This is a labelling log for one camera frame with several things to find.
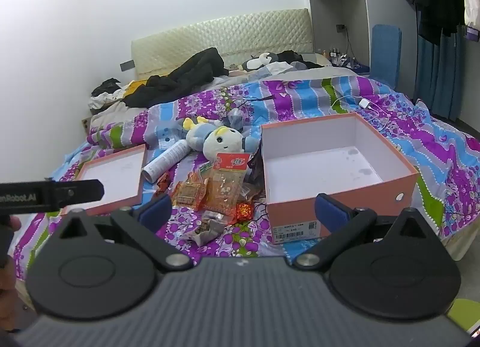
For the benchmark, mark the grey and blue plush toy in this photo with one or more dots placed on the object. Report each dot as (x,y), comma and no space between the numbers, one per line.
(221,140)

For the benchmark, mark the small red snack packet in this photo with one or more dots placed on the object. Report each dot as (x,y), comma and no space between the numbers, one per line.
(164,182)

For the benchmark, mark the purple floral printed blanket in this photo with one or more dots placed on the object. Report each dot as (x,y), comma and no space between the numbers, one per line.
(431,152)

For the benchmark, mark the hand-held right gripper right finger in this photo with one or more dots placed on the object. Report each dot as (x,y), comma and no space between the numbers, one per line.
(330,207)

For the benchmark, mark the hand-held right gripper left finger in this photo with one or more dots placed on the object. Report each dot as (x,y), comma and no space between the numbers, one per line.
(157,209)

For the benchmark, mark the white spray can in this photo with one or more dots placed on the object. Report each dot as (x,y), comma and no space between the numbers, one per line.
(165,159)

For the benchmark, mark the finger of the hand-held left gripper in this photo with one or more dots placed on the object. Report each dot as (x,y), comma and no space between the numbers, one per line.
(80,191)

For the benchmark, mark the grey wall switch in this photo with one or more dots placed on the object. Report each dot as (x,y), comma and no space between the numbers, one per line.
(127,66)

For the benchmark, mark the shiny red snack packet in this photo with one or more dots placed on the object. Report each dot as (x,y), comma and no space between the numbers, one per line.
(243,212)

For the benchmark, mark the green object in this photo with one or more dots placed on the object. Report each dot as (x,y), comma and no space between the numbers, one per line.
(465,313)

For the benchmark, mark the orange box lid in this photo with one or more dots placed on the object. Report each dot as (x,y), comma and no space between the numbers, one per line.
(112,174)
(292,212)

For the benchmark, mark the black garment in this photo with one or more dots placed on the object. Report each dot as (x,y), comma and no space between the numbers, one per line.
(296,57)

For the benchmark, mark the black jacket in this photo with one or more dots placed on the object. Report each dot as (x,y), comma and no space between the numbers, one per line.
(180,73)

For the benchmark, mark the blue chair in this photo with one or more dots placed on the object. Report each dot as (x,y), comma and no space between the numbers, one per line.
(385,54)

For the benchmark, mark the brown drumstick snack packet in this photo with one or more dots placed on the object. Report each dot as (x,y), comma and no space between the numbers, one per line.
(210,229)

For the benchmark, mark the person's left hand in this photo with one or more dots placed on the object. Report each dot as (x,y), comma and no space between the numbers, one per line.
(14,224)

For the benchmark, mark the clear packet of orange snack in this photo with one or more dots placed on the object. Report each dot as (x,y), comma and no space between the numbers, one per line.
(228,182)

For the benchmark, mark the group of cosmetic bottles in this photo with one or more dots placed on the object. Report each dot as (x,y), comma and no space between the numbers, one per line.
(337,55)

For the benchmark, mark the blue curtain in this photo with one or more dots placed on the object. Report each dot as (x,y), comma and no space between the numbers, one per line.
(438,77)

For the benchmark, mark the cream quilted headboard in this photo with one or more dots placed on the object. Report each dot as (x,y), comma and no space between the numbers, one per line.
(225,31)

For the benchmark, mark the white charger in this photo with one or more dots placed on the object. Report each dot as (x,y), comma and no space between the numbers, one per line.
(365,103)

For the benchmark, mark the blue-grey plastic bag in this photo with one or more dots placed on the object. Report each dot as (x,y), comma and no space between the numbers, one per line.
(167,137)

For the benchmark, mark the grey bed sheet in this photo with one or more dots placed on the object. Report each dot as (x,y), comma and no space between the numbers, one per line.
(318,73)

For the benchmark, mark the pile of clothes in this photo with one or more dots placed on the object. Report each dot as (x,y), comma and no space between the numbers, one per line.
(107,90)

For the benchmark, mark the panda plush toy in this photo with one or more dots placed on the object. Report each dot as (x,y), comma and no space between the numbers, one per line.
(258,62)

